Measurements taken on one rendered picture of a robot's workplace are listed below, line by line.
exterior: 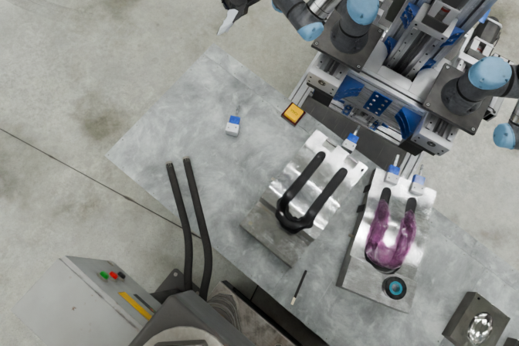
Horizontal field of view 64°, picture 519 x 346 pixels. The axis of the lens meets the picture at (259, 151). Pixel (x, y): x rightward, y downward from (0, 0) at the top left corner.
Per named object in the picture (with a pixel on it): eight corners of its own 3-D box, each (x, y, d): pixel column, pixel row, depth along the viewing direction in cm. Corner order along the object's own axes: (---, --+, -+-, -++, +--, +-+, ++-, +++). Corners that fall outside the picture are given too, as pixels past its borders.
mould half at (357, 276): (372, 171, 177) (381, 164, 166) (430, 193, 175) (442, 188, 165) (335, 286, 163) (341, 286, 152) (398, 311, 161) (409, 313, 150)
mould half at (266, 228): (313, 135, 180) (318, 124, 167) (361, 172, 176) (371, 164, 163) (239, 226, 168) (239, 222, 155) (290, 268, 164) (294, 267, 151)
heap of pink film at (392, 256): (376, 196, 168) (382, 192, 160) (418, 212, 167) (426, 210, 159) (357, 258, 160) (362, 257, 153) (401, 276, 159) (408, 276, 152)
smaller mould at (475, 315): (466, 291, 164) (476, 292, 158) (500, 316, 162) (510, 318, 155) (441, 334, 159) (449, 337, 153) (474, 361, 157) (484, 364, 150)
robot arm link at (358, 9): (351, 42, 156) (361, 20, 143) (330, 15, 159) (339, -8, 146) (377, 27, 158) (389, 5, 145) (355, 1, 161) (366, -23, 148)
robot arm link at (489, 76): (456, 69, 154) (476, 51, 141) (492, 73, 155) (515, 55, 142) (458, 100, 151) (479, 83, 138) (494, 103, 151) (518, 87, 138)
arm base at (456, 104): (449, 72, 165) (463, 60, 156) (484, 92, 163) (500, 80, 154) (435, 103, 161) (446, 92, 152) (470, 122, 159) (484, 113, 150)
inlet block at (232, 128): (232, 106, 182) (232, 101, 177) (244, 109, 182) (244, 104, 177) (225, 133, 179) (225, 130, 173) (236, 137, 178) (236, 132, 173)
